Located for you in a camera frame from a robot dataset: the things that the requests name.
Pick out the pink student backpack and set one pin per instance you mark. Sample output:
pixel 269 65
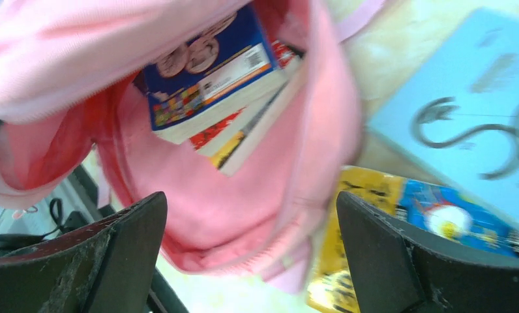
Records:
pixel 66 72

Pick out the yellow storey treehouse book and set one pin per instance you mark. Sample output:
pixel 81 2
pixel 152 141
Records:
pixel 439 210

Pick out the blue cartoon book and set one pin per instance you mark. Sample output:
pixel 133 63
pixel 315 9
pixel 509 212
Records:
pixel 225 68

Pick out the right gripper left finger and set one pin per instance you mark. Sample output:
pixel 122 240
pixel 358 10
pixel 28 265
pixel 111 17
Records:
pixel 106 266

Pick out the light blue book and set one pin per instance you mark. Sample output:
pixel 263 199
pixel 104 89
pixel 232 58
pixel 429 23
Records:
pixel 457 117

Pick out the green red-spined book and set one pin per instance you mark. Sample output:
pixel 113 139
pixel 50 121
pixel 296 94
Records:
pixel 209 141

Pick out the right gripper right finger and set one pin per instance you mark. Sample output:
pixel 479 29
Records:
pixel 398 267

